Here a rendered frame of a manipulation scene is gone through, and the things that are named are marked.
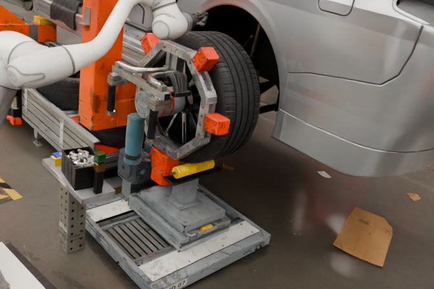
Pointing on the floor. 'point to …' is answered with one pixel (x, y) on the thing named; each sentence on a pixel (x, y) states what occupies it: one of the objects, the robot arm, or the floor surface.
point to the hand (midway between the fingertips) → (203, 16)
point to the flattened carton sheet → (365, 237)
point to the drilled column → (71, 222)
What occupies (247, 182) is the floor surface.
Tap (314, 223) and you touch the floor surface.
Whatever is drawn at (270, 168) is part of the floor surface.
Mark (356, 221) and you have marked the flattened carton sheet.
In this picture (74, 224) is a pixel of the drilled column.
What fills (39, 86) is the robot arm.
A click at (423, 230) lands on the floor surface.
